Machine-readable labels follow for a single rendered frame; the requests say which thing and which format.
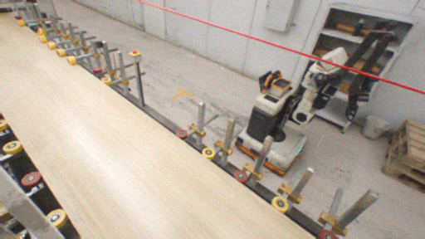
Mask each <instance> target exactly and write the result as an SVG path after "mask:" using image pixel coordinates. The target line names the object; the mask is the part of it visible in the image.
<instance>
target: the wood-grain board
mask: <svg viewBox="0 0 425 239"><path fill-rule="evenodd" d="M56 49H57V48H56ZM56 49H53V50H50V49H49V48H48V45H47V44H46V42H45V43H41V42H40V41H39V39H38V35H37V34H36V33H35V32H34V31H32V30H31V29H30V28H29V27H26V26H25V27H19V25H18V24H17V19H16V18H15V17H13V16H12V15H11V14H7V15H0V112H1V113H2V116H3V117H4V118H5V120H6V121H7V123H8V124H9V126H10V127H11V129H12V130H13V133H14V134H15V135H16V136H17V138H18V140H20V143H21V144H22V146H23V148H24V149H25V150H26V151H27V154H28V155H29V156H30V159H31V160H32V162H33V163H34V164H35V165H36V166H37V169H38V171H39V172H40V174H41V175H42V177H43V178H44V180H45V181H46V184H48V186H49V188H50V189H51V190H52V191H53V194H54V195H55V197H56V199H57V200H58V201H59V203H60V204H61V206H62V208H63V210H65V212H66V215H67V216H68V217H69V219H71V222H72V224H73V225H74V226H75V229H76V230H77V231H78V233H79V234H80V235H81V238H82V239H317V238H315V237H313V236H312V235H311V234H310V233H309V232H306V231H305V229H303V228H302V227H300V226H298V225H297V224H296V223H295V222H293V221H292V220H291V219H289V218H288V217H287V216H285V215H284V214H283V213H281V212H279V211H278V210H276V209H275V208H274V207H272V206H271V204H269V203H268V202H266V201H264V200H263V199H261V198H259V197H258V195H256V194H255V193H254V192H253V191H251V190H249V188H246V187H245V186H244V185H242V184H241V183H239V182H238V181H237V180H236V179H235V178H233V177H232V176H231V175H229V174H228V173H227V172H224V171H223V170H222V169H221V168H219V167H218V166H217V165H215V164H214V163H212V162H211V161H210V160H209V159H207V158H205V156H202V154H201V153H199V152H198V151H197V150H195V149H193V147H190V146H189V145H188V144H186V143H185V142H184V141H182V140H181V139H180V138H179V137H177V136H176V135H175V134H173V133H171V132H170V131H168V130H167V129H166V128H164V127H163V126H162V125H161V124H159V123H158V122H156V121H155V120H154V119H151V117H150V116H148V115H147V114H145V113H144V112H143V111H141V109H138V108H137V107H136V106H135V105H133V104H132V103H130V102H129V101H128V100H126V99H125V98H124V97H123V96H121V95H119V93H116V92H115V91H114V90H112V89H111V88H110V87H109V86H107V85H106V84H105V83H103V82H102V81H101V80H99V79H97V77H94V75H92V74H91V73H90V72H89V71H87V70H85V69H84V67H81V66H80V65H79V64H77V63H76V64H73V65H70V64H68V60H67V59H66V58H67V57H68V56H67V55H65V56H63V57H59V56H58V54H57V53H56Z"/></svg>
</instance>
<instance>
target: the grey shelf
mask: <svg viewBox="0 0 425 239"><path fill-rule="evenodd" d="M341 3H342V2H333V3H331V4H329V6H328V7H327V9H326V13H325V15H324V17H323V21H322V23H321V24H320V29H319V30H318V32H317V33H316V37H315V39H314V41H313V45H312V47H311V49H310V53H309V55H311V56H314V57H316V58H320V56H318V55H314V52H315V50H316V48H324V49H325V48H329V49H332V50H335V49H337V48H344V51H345V53H346V54H350V55H351V54H353V53H354V51H355V50H356V48H358V45H360V44H361V42H362V41H363V39H365V37H364V36H361V35H358V36H357V37H355V36H352V33H350V32H342V31H340V30H337V29H335V27H333V26H334V24H335V22H342V23H345V24H348V25H354V26H357V25H358V23H359V20H360V18H364V19H366V20H365V23H364V25H363V27H362V28H368V29H372V28H373V27H374V25H375V23H376V22H377V21H396V22H397V23H398V24H397V26H396V27H395V28H394V29H393V32H394V35H395V37H394V38H393V40H392V41H390V42H389V43H388V47H387V48H386V49H385V50H384V52H383V54H382V55H381V57H380V58H379V59H378V60H377V63H378V66H377V67H378V68H381V69H380V70H379V72H378V73H379V76H380V78H382V77H383V75H384V73H386V71H387V69H388V68H389V67H390V65H391V64H392V63H393V62H394V60H395V58H396V57H397V56H398V53H399V52H401V50H402V49H403V47H404V46H405V43H407V41H408V39H409V38H410V37H411V36H412V34H413V33H414V32H415V30H416V28H417V27H418V26H419V23H421V20H420V17H419V16H414V15H411V14H407V13H400V12H393V11H385V10H382V9H378V8H371V7H365V6H361V5H354V4H350V3H345V4H346V5H344V4H343V5H342V4H341ZM336 10H337V12H336ZM334 16H335V17H334ZM333 18H334V19H333ZM332 19H333V20H332ZM410 23H411V25H410ZM330 24H331V25H330ZM409 25H410V26H409ZM406 30H407V31H406ZM403 34H404V35H403ZM401 38H402V39H401ZM400 39H401V40H400ZM399 40H400V41H399ZM322 42H323V43H322ZM377 42H378V40H376V41H374V43H373V44H372V45H371V47H369V49H368V50H367V51H366V52H365V53H364V54H363V55H362V56H361V57H360V58H363V59H365V60H368V57H369V55H370V54H371V51H372V50H373V49H374V46H375V45H376V44H377ZM391 52H392V53H391ZM390 53H391V55H390ZM389 55H390V56H389ZM316 62H317V60H316V59H313V58H309V57H307V58H306V61H305V64H304V66H303V70H302V71H301V74H300V77H299V80H298V81H297V84H296V89H297V92H296V94H295V98H296V97H297V96H298V97H300V98H301V99H303V94H304V93H305V92H306V90H307V89H306V88H305V87H303V85H302V84H301V82H302V81H303V79H304V78H305V76H306V73H307V72H308V70H309V69H310V67H312V66H313V64H315V63H316ZM384 62H385V63H384ZM381 66H382V67H381ZM357 74H358V73H355V72H353V71H348V74H346V75H345V76H344V79H343V80H342V81H343V82H345V83H349V84H351V83H352V82H353V80H354V78H355V77H356V76H357ZM369 84H370V87H371V91H370V93H369V95H370V94H371V92H373V91H374V88H375V87H376V86H377V84H378V82H374V83H370V81H369ZM295 98H294V99H295ZM357 105H358V106H359V108H358V110H357V112H356V114H357V113H358V112H359V111H360V109H361V107H362V106H363V105H364V102H359V101H358V96H357ZM347 107H348V94H346V93H343V92H341V91H338V92H337V93H336V94H335V97H334V98H333V100H329V102H328V103H327V104H326V106H325V108H324V109H321V110H317V111H316V112H315V114H316V115H319V116H321V117H322V118H325V119H328V120H329V121H333V122H335V123H336V124H340V125H341V126H343V127H344V128H343V130H342V131H341V133H342V134H344V132H345V131H346V130H347V128H348V126H349V125H350V122H351V121H348V118H347V117H346V115H344V112H345V110H346V109H347Z"/></svg>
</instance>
